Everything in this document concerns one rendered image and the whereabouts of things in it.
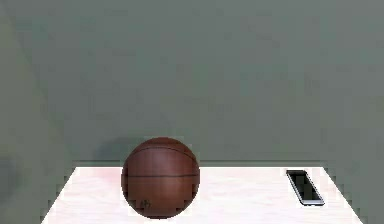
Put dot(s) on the black mobile phone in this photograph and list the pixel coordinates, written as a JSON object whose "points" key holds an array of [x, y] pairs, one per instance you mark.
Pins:
{"points": [[304, 186]]}

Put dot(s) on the brown basketball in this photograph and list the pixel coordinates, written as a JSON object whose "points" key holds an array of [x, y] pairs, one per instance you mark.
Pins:
{"points": [[160, 178]]}

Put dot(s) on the pale pink table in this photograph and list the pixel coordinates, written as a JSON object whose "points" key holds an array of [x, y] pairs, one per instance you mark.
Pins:
{"points": [[246, 196]]}

